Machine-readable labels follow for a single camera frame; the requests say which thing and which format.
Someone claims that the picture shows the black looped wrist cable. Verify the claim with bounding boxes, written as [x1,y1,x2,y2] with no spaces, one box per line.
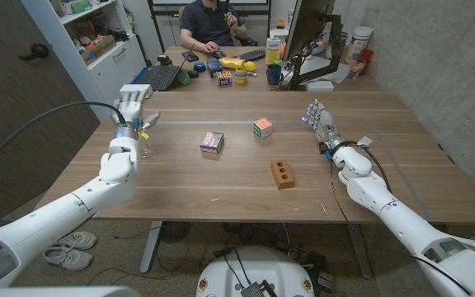
[324,140,392,194]

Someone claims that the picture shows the green white box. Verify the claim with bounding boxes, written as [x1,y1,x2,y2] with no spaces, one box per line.
[59,0,94,16]

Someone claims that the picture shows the black floor fan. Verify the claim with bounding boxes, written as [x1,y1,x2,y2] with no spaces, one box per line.
[158,221,192,244]

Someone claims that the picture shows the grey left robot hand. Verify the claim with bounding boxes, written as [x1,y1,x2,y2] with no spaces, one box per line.
[111,88,162,140]

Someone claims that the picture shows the white robot torso base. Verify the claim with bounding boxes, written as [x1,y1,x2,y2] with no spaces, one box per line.
[195,246,316,297]

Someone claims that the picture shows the white paper sheet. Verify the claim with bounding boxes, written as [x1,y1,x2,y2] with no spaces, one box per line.
[301,54,350,84]

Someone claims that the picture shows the dark blue mug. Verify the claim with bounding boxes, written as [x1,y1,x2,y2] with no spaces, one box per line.
[266,64,284,87]

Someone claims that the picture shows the flat white box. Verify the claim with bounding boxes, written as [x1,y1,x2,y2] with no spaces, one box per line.
[305,80,336,92]

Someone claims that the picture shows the black laptop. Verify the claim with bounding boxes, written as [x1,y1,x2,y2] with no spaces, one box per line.
[132,43,196,92]

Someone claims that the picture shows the thin black trailing cable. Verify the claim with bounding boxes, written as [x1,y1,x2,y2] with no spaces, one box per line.
[328,158,475,297]

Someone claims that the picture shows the person in dark polo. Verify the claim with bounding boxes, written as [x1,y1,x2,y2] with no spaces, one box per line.
[179,0,249,54]

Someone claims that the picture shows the white shelf cabinet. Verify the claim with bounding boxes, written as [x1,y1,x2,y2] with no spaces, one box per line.
[21,0,148,120]

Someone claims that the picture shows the clear plastic bottle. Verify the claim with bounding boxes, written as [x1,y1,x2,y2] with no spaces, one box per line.
[138,130,154,160]

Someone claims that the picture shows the red cup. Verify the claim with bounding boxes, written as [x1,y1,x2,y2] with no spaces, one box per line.
[356,48,374,75]

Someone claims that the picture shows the white drink carton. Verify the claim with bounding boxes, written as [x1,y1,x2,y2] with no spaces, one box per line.
[265,37,282,66]

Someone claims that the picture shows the small purple box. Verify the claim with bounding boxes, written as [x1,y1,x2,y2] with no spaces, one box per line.
[199,130,225,155]

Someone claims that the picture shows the black monitor stand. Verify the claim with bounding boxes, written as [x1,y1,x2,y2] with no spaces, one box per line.
[285,14,345,92]

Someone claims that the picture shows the Rubik's cube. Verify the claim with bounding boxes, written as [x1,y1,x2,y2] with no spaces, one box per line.
[252,117,274,140]

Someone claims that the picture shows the colourful stacked cups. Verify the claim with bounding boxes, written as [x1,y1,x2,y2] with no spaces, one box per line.
[233,66,249,85]

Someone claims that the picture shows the black computer monitor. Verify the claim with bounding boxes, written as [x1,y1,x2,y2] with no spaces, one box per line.
[281,0,336,63]

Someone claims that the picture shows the white table leg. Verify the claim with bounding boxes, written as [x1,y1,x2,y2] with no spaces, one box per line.
[346,222,374,280]
[139,220,163,274]

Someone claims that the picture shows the white rectangular box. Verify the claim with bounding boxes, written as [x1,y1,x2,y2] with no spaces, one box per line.
[119,83,154,100]

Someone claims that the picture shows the white sneaker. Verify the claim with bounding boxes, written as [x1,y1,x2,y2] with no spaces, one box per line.
[54,231,98,251]
[42,245,94,271]

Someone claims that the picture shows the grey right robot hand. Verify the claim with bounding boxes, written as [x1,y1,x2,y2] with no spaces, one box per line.
[302,98,346,152]

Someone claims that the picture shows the small grey device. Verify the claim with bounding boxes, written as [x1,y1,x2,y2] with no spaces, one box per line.
[240,279,279,297]

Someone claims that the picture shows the cardboard box with toys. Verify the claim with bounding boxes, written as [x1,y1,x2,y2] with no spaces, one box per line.
[79,34,117,66]

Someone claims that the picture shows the white printed canister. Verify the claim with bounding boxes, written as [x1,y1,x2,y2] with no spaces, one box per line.
[346,26,374,64]

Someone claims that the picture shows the dark blue box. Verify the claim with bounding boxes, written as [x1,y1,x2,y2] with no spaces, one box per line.
[205,59,224,78]

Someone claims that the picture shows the orange brick block with holes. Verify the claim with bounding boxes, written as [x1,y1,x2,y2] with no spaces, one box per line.
[270,158,296,191]

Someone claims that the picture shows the black door handle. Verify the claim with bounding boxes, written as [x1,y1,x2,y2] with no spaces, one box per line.
[17,42,50,62]

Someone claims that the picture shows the black keyboard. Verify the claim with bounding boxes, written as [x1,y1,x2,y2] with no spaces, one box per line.
[234,48,267,63]

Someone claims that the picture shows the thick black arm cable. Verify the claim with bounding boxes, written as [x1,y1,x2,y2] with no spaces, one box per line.
[0,101,128,178]

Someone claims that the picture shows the small colourful printed box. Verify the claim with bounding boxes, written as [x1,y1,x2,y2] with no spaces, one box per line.
[214,70,233,87]

